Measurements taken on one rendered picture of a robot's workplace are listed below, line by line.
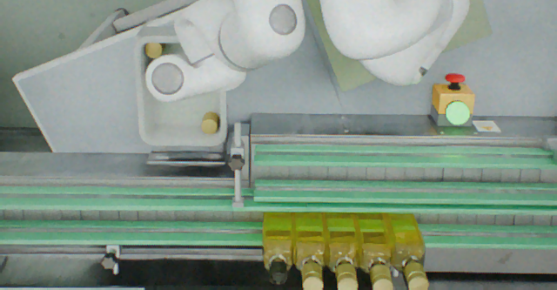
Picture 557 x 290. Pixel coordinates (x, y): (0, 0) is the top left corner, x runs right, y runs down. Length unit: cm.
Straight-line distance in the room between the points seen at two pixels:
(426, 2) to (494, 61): 70
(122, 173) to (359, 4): 79
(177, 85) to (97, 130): 49
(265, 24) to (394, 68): 22
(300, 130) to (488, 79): 41
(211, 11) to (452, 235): 71
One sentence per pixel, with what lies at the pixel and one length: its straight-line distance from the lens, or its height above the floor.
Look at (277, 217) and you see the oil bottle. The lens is 138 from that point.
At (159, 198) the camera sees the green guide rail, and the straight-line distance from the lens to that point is 144.
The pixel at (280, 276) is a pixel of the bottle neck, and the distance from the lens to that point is 128.
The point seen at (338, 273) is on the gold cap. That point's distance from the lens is 126.
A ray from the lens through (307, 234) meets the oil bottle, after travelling 133.
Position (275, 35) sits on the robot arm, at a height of 134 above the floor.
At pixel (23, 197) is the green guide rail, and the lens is 151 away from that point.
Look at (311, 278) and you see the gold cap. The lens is 124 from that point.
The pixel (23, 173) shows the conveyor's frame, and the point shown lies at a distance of 156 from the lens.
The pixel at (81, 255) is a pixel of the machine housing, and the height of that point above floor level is 81.
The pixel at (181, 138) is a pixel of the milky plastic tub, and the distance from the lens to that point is 149.
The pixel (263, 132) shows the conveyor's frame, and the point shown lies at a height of 87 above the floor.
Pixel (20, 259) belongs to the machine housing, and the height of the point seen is 83.
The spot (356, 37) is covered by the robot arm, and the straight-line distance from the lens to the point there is 85.
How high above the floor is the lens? 220
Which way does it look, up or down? 68 degrees down
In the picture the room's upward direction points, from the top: 179 degrees clockwise
